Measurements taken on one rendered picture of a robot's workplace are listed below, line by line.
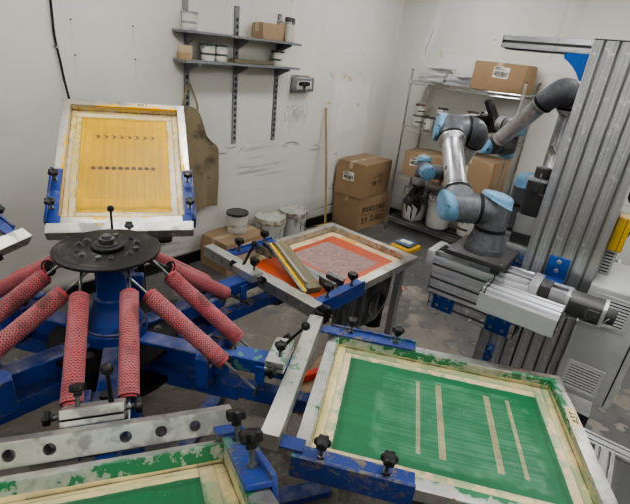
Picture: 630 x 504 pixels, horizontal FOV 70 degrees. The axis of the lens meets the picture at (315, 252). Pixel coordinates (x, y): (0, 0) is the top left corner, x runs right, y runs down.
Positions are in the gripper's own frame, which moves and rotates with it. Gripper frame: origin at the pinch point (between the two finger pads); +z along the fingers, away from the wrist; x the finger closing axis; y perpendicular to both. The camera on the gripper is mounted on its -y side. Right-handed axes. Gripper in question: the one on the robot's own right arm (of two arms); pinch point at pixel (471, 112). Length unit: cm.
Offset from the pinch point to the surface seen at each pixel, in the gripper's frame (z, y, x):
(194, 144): 186, 42, -114
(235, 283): -39, 43, -152
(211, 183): 193, 80, -103
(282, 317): 79, 157, -88
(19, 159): 147, 28, -233
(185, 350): -71, 42, -179
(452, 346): 2, 172, 16
